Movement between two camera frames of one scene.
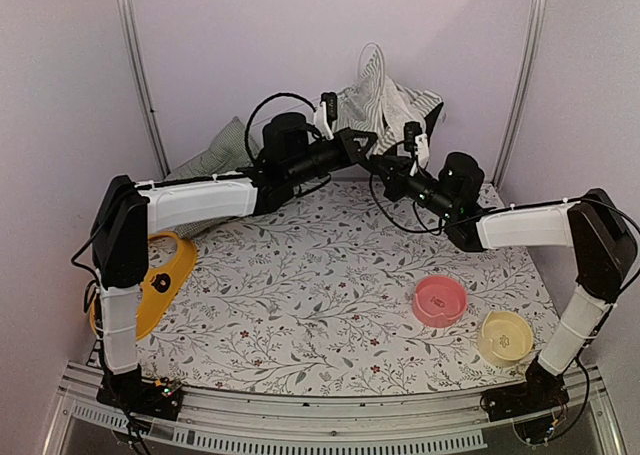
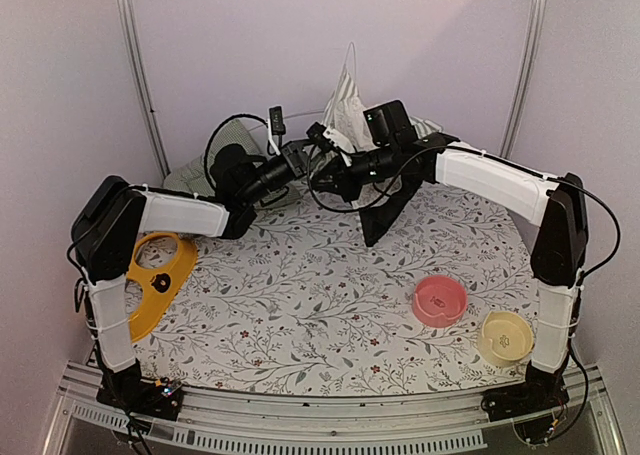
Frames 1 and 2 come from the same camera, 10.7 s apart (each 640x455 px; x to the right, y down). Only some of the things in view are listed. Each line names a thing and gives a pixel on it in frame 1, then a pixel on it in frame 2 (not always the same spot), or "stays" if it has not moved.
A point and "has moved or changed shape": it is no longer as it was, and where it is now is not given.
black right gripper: (397, 170) -> (340, 183)
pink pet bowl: (440, 301) stays
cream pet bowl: (505, 338) stays
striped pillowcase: (381, 106) has moved or changed shape
